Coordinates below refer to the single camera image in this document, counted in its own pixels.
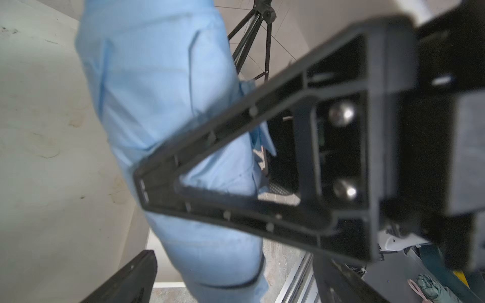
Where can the white drawer cabinet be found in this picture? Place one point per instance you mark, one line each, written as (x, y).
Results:
(68, 220)

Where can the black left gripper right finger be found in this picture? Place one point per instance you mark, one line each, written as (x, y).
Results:
(337, 283)

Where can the green umbrella in background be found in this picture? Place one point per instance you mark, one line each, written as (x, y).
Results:
(432, 291)

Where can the black music stand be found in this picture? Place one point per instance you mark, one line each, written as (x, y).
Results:
(262, 12)

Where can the pink umbrella in background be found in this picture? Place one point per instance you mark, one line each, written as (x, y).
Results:
(415, 287)

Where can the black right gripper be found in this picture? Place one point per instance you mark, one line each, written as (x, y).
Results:
(441, 142)

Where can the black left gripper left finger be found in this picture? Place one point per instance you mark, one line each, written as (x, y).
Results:
(133, 283)

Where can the aluminium rail base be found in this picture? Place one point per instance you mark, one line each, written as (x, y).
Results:
(301, 285)

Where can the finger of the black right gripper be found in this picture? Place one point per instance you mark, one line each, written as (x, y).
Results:
(333, 120)

